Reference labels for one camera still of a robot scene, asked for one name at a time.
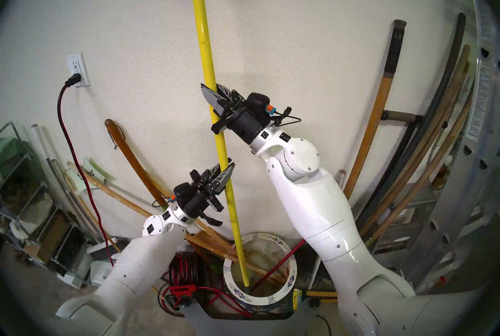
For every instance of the white floor appliance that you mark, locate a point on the white floor appliance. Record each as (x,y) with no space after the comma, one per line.
(101,269)

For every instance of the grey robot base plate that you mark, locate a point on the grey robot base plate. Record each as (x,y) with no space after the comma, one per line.
(254,327)

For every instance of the bundle of metal rods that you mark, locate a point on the bundle of metal rods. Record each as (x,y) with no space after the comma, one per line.
(74,202)

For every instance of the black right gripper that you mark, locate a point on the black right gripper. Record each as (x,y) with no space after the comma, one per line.
(244,122)

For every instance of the white ceramic pot floral rim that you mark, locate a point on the white ceramic pot floral rim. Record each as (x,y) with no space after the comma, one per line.
(258,300)

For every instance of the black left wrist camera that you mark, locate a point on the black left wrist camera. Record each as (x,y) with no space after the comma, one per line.
(181,191)

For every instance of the thin wooden stick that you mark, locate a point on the thin wooden stick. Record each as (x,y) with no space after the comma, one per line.
(105,233)

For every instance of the small yellow box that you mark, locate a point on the small yellow box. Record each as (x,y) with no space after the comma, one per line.
(297,300)

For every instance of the clear plastic stick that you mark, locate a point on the clear plastic stick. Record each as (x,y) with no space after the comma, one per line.
(341,179)

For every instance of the thin red rod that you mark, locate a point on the thin red rod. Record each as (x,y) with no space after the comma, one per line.
(281,263)

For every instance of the green black labelled tool shaft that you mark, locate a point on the green black labelled tool shaft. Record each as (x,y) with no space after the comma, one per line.
(369,241)

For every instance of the aluminium extension ladder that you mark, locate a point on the aluminium extension ladder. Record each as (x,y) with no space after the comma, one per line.
(476,183)

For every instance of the mint green paper piece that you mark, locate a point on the mint green paper piece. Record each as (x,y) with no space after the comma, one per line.
(91,175)

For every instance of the silver step ladder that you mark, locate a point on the silver step ladder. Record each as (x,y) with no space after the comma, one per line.
(414,202)

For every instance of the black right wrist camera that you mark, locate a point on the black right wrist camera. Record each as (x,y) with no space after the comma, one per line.
(259,103)

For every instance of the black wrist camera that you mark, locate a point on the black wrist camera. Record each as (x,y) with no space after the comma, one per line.
(259,103)
(181,191)

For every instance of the light wooden stick threaded tip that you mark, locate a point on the light wooden stick threaded tip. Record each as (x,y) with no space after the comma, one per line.
(125,200)

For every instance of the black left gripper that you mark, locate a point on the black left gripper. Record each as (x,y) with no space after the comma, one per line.
(201,202)

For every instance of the white plastic pipe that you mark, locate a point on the white plastic pipe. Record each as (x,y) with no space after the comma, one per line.
(41,144)

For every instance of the white wall outlet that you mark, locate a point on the white wall outlet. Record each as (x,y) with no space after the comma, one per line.
(78,67)

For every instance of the yellow broom with black bristles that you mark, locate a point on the yellow broom with black bristles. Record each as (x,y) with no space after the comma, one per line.
(207,54)

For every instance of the brown cardboard box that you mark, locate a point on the brown cardboard box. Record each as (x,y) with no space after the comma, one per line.
(54,233)

